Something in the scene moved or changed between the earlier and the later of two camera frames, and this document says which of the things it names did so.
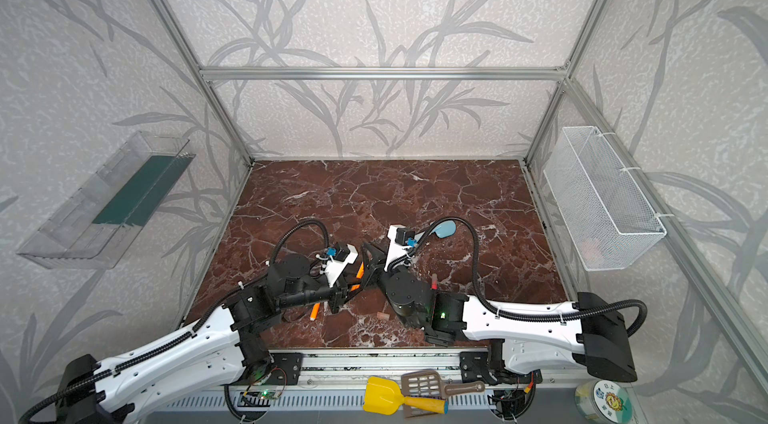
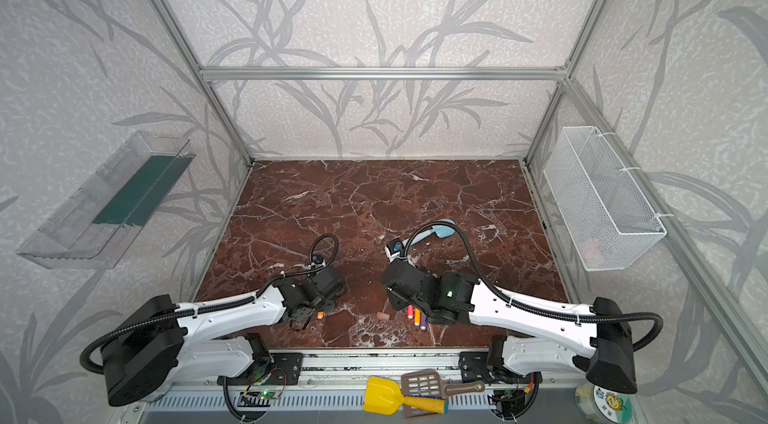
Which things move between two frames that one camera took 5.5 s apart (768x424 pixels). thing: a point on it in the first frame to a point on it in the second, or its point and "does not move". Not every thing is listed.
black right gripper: (382, 271) to (395, 274)
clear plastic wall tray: (95, 226) does not move
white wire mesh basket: (608, 218) does not move
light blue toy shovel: (445, 229) does not move
